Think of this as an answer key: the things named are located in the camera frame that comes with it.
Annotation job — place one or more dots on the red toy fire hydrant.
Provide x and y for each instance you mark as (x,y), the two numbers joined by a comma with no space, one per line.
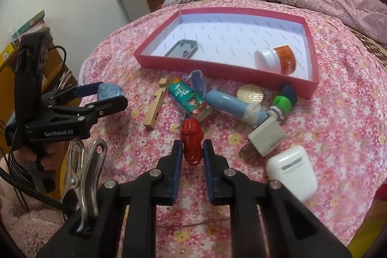
(190,143)

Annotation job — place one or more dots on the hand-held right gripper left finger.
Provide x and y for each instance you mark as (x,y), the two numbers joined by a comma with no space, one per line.
(178,168)

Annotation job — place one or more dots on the yellow box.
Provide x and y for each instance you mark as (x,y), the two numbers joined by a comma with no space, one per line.
(7,54)

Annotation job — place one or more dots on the white charger plug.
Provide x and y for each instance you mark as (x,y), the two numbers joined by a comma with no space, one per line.
(266,135)

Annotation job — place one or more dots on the red cardboard box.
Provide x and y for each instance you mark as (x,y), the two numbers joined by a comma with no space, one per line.
(235,40)

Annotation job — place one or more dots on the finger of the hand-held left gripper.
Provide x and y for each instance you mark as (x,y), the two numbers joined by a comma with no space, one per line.
(86,89)
(112,103)

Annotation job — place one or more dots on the person's left hand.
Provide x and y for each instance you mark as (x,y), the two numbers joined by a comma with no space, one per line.
(22,156)

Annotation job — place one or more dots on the pink floral bedsheet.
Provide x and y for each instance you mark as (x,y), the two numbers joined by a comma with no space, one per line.
(332,125)

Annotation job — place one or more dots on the grey plastic part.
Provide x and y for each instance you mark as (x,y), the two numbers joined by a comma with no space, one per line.
(181,49)

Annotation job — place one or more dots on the white earbuds case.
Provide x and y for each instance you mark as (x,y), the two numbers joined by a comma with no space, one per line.
(290,170)

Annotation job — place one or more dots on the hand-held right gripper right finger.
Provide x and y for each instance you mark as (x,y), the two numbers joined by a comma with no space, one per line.
(208,173)

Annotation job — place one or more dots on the wooden block piece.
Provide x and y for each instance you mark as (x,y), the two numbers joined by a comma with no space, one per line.
(154,108)

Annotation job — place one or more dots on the white jar with orange label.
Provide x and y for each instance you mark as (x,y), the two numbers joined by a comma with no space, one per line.
(272,60)

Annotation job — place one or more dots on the gold coin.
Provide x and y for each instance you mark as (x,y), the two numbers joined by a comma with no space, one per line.
(250,93)

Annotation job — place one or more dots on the green chewing gum pack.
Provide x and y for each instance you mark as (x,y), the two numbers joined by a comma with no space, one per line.
(189,97)

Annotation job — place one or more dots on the metal spring clip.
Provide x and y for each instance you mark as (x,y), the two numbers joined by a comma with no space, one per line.
(86,182)
(63,79)

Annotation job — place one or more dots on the person's left forearm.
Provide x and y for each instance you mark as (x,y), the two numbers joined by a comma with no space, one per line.
(24,221)

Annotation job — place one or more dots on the grey wooden shelf unit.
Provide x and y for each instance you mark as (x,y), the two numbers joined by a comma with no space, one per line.
(133,1)

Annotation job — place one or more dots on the brown patterned blanket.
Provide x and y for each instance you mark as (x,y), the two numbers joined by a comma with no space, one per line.
(370,46)

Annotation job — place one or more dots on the blue oval plastic case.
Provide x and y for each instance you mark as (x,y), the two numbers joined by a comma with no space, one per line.
(110,91)

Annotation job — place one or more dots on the teal-edged cardboard box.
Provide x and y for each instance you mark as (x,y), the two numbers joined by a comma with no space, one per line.
(28,26)

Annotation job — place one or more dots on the pale purple plastic shell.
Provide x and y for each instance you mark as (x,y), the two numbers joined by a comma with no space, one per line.
(198,84)

